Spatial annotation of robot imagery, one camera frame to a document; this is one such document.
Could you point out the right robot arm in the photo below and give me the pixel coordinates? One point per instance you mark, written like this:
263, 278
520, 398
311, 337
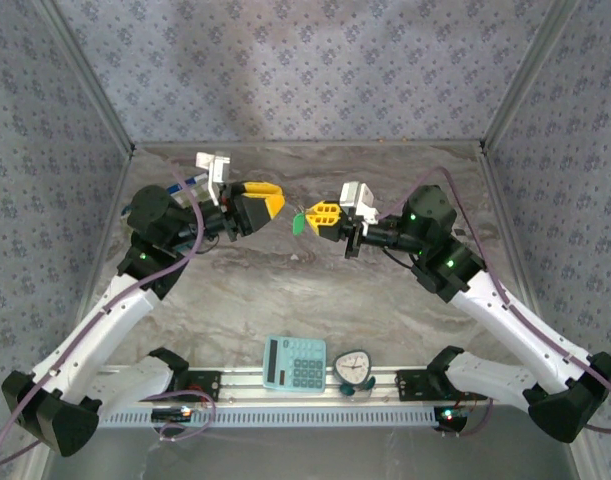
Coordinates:
525, 330

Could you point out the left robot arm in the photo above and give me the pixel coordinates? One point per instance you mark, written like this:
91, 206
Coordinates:
95, 335

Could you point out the green checked cloth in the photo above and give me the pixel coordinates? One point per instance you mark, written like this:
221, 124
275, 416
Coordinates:
125, 225

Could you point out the teal calculator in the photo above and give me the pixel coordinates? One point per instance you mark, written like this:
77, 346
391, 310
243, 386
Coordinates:
295, 365

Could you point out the teal alarm clock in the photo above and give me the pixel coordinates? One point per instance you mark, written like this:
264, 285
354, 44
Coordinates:
352, 370

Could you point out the small electronics board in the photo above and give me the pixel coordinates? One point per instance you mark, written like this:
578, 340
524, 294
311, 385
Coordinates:
170, 414

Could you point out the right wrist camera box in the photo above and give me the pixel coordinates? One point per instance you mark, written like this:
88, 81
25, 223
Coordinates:
357, 197

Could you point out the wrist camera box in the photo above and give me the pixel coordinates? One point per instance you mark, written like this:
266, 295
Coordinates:
357, 197
216, 170

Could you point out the aluminium table edge rail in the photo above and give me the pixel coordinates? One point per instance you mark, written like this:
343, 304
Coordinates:
114, 200
500, 200

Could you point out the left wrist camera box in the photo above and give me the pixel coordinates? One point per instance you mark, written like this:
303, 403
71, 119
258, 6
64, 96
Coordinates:
216, 170

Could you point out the aluminium frame post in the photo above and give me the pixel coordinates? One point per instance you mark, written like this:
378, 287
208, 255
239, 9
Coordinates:
527, 75
90, 75

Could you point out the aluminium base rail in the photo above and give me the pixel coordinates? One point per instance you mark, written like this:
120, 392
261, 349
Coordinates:
240, 385

